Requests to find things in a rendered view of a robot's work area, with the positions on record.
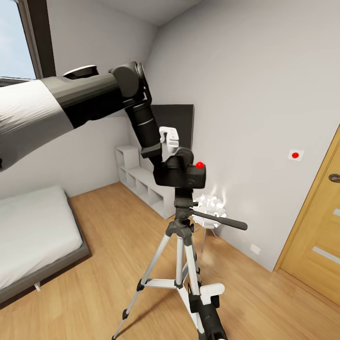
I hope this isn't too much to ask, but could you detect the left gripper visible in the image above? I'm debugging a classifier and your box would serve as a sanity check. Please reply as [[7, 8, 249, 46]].
[[132, 117, 163, 174]]

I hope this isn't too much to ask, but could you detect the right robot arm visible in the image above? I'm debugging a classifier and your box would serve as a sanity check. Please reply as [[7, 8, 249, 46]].
[[188, 281, 228, 340]]

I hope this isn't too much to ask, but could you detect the camera tripod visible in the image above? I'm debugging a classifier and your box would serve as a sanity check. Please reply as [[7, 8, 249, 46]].
[[111, 187, 248, 340]]

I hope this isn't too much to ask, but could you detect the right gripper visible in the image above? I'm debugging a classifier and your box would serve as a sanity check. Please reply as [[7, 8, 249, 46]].
[[188, 281, 220, 326]]

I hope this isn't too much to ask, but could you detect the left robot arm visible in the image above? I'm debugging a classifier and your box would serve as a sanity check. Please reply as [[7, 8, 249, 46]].
[[0, 61, 179, 174]]

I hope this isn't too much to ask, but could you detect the digital camera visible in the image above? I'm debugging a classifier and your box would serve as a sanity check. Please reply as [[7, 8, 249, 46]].
[[153, 148, 206, 189]]

